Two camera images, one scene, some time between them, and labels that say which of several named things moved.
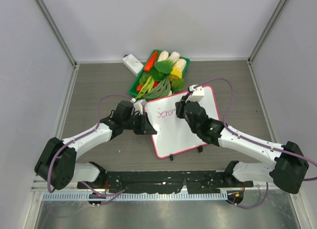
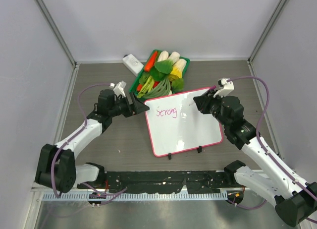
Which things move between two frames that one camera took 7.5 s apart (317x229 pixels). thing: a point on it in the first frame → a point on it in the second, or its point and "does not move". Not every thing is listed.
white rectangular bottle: x=132 y=64 does not move
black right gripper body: x=182 y=114 → x=216 y=103
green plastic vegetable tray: x=162 y=76 does not move
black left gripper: x=145 y=127 → x=137 y=107
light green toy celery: x=147 y=87 does not move
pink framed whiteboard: x=173 y=134 does not move
